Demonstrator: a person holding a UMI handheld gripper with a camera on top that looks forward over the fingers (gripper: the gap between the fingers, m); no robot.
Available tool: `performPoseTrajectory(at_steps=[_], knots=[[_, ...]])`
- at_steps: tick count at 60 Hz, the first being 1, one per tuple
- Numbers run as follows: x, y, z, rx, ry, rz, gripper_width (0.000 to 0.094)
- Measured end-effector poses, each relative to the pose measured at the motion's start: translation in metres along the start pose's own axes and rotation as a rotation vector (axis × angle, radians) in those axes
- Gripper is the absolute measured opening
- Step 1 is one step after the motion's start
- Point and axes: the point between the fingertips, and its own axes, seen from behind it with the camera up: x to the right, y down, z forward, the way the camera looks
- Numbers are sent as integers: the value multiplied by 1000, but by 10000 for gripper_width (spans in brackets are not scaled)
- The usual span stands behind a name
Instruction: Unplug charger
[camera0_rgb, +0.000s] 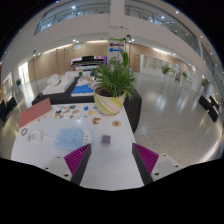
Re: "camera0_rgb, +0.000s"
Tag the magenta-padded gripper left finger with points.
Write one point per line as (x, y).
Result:
(77, 159)

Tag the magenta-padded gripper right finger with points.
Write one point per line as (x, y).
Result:
(146, 158)

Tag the round wooden picture coaster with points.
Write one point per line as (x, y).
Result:
(116, 123)

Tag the flat pink board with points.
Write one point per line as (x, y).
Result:
(35, 113)

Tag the low black display platform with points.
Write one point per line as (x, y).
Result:
(63, 98)

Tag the potted palm in striped pot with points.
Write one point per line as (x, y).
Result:
(108, 103)

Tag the blue floor mat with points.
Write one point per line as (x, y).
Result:
(81, 90)

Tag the white cushioned sofa block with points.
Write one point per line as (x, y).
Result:
(58, 87)

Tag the group of black chairs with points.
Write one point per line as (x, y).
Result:
(6, 108)
(210, 106)

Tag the small distant potted plant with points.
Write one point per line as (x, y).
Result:
(18, 82)

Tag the blue arrow sign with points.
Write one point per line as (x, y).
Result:
(116, 50)

